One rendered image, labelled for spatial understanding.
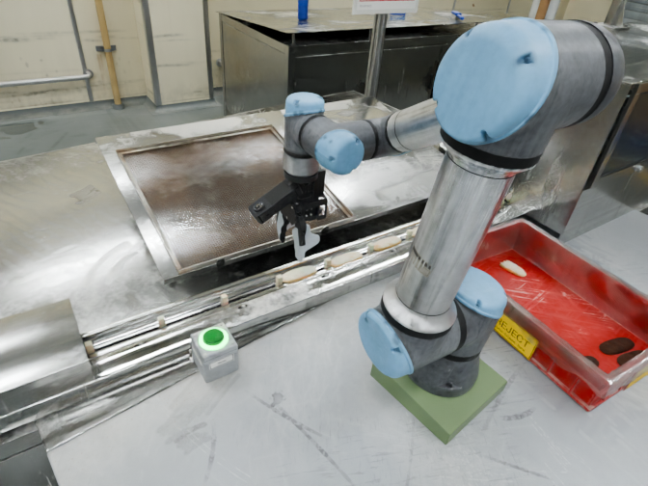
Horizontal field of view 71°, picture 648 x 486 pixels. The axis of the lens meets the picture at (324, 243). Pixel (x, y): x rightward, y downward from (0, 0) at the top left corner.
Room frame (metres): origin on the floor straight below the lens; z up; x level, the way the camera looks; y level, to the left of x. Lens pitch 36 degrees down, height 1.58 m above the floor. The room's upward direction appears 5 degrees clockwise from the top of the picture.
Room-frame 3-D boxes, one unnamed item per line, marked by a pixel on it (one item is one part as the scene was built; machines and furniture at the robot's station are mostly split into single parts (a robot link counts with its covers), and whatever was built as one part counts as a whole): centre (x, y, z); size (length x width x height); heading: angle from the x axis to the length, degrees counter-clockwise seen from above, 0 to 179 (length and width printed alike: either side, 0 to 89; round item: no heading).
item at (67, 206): (1.42, 0.17, 0.41); 1.80 x 1.16 x 0.82; 134
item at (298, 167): (0.86, 0.06, 1.16); 0.08 x 0.08 x 0.05
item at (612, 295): (0.84, -0.55, 0.88); 0.49 x 0.34 x 0.10; 33
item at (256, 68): (3.70, -0.16, 0.51); 1.93 x 1.05 x 1.02; 127
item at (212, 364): (0.59, 0.20, 0.84); 0.08 x 0.08 x 0.11; 37
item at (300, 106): (0.85, 0.06, 1.24); 0.09 x 0.08 x 0.11; 35
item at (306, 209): (0.86, 0.06, 1.08); 0.09 x 0.08 x 0.12; 126
